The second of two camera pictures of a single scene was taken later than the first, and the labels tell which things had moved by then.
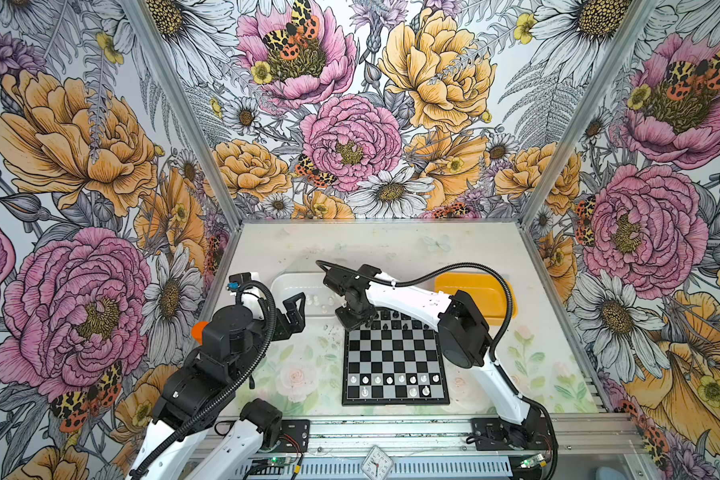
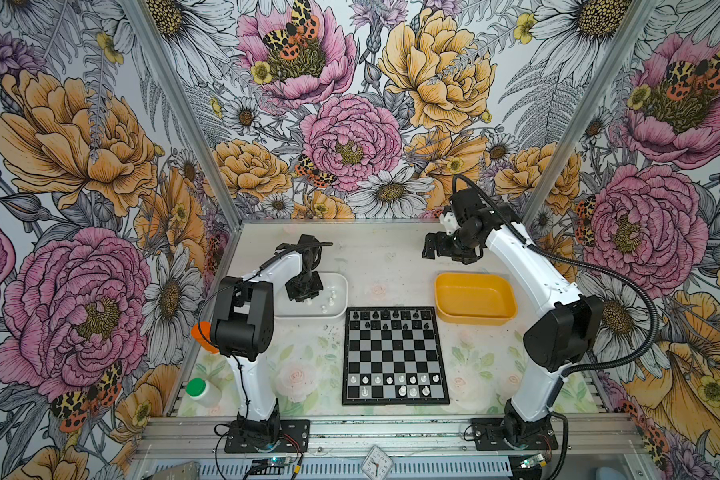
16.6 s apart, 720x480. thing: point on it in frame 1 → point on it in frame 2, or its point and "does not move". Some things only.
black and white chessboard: (393, 360) does not move
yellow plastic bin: (486, 291) does not move
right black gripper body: (353, 314) → (458, 246)
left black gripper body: (283, 331) → (304, 285)
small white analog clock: (377, 464) does not move
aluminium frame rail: (550, 435) does not move
